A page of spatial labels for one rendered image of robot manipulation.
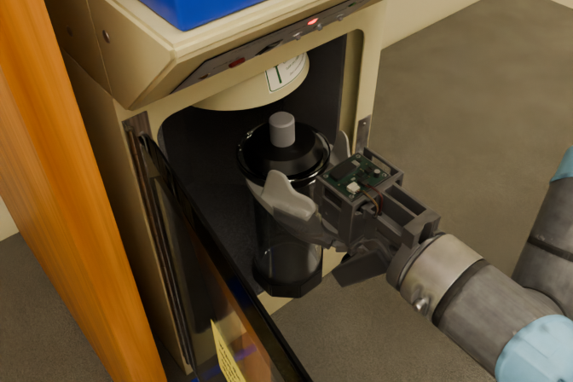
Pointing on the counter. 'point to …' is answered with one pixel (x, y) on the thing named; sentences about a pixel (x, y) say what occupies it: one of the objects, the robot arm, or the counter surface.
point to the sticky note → (226, 360)
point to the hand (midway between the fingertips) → (286, 167)
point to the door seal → (247, 286)
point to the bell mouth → (260, 87)
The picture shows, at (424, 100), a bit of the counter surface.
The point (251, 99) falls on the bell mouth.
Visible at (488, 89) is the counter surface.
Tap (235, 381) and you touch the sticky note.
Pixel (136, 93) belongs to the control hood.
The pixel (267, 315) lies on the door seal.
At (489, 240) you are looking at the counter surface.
